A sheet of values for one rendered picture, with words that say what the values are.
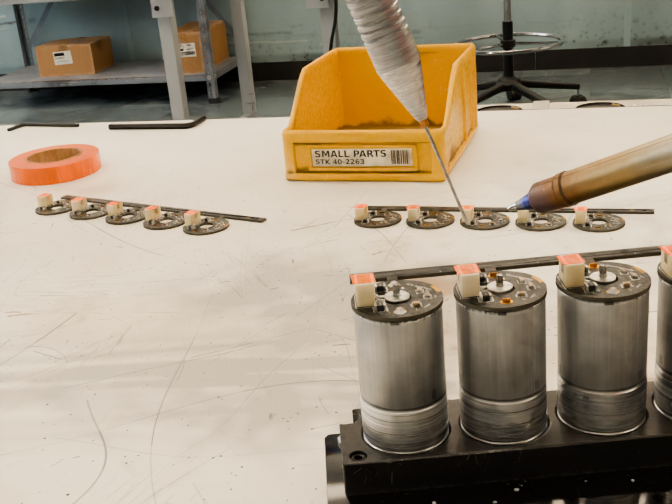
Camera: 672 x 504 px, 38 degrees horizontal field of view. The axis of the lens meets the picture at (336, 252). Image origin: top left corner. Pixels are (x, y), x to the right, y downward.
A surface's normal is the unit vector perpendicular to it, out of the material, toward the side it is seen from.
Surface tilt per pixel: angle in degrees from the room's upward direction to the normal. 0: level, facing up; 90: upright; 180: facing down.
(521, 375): 90
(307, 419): 0
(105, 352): 0
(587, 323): 90
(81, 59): 91
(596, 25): 90
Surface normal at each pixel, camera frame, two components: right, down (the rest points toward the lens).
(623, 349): 0.25, 0.33
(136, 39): -0.23, 0.37
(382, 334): -0.43, 0.36
